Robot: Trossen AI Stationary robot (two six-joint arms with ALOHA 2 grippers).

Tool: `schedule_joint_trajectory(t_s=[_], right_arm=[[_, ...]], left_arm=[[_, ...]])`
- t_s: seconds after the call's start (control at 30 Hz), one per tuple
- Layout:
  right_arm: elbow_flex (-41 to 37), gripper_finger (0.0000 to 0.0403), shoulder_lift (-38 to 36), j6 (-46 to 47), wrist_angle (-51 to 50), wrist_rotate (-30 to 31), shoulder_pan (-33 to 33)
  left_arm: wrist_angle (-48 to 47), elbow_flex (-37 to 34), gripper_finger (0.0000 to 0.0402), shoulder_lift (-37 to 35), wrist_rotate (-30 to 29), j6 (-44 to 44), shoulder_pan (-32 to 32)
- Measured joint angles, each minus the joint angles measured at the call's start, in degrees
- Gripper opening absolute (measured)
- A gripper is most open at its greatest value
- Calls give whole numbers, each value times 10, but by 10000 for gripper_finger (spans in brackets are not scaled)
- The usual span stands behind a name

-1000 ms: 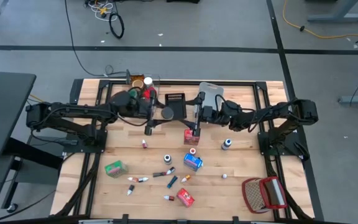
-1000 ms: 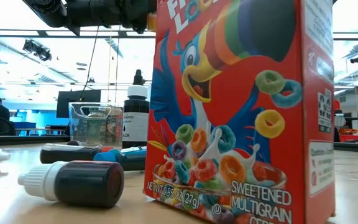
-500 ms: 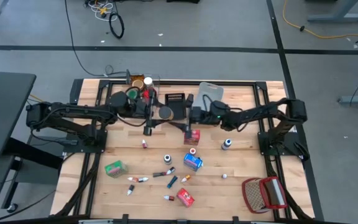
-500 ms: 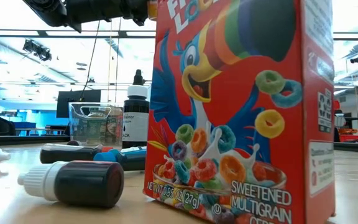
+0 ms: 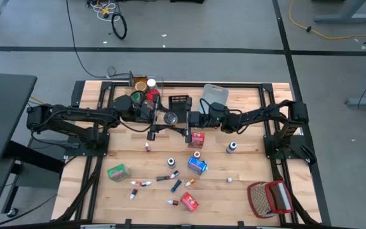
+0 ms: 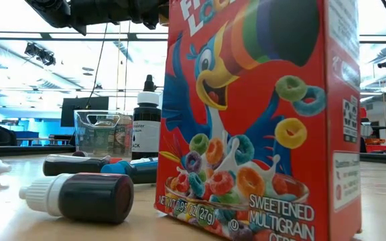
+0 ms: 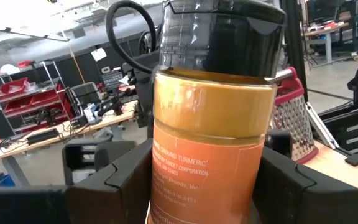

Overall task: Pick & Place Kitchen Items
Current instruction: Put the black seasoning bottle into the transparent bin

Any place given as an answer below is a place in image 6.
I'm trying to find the black food colour bottle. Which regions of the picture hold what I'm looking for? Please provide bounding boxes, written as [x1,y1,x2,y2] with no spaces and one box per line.
[131,74,163,161]

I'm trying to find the black icing tube red cap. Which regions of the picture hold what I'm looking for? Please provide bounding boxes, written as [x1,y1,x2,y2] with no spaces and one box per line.
[43,155,124,177]

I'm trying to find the red dropper bottle white cap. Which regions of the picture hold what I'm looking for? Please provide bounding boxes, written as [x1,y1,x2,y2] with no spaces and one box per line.
[19,172,135,225]

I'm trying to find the black ceiling light fixture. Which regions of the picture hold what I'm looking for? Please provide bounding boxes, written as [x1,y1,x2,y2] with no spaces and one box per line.
[23,42,57,67]

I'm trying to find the black monitor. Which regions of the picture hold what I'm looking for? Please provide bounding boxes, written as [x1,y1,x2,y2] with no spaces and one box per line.
[60,96,110,128]

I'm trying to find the blue icing tube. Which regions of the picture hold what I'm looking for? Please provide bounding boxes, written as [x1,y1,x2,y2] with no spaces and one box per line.
[101,157,159,185]

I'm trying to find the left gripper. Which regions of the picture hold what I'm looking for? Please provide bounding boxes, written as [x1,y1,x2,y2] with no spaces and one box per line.
[127,0,170,31]

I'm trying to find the clear plastic bin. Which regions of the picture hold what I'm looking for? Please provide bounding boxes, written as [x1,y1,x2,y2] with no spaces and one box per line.
[74,109,134,159]

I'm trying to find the Froot Loops cereal box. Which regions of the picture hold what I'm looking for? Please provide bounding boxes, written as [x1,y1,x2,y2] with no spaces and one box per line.
[153,0,363,241]

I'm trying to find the red storage crate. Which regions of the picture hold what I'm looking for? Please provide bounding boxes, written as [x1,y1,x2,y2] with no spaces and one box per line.
[365,137,386,153]

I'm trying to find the hanging black cable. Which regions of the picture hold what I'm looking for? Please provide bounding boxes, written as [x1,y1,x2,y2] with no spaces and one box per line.
[84,22,110,110]

